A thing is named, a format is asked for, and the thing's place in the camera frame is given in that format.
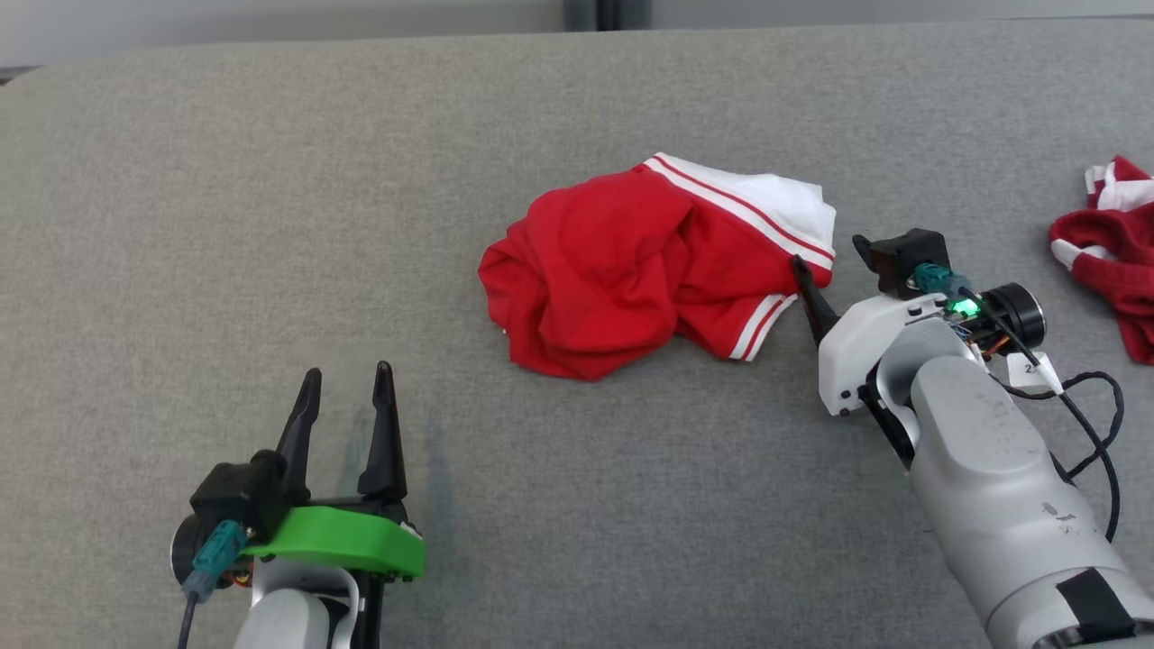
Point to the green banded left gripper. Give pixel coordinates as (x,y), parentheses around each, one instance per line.
(347,539)

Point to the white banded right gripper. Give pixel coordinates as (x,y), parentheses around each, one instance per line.
(856,347)

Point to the red jersey shirt white sleeves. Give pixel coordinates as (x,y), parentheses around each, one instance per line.
(613,270)

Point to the red shorts with white stripe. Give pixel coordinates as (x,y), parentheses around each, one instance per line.
(1113,252)

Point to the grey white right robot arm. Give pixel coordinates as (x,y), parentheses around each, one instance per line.
(992,478)

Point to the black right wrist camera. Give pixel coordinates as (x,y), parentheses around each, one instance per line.
(915,252)

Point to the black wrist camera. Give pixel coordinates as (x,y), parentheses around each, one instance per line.
(915,252)
(239,491)

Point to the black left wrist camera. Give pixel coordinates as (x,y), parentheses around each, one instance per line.
(239,491)

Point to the grey metal partition post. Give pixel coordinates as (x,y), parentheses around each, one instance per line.
(606,13)

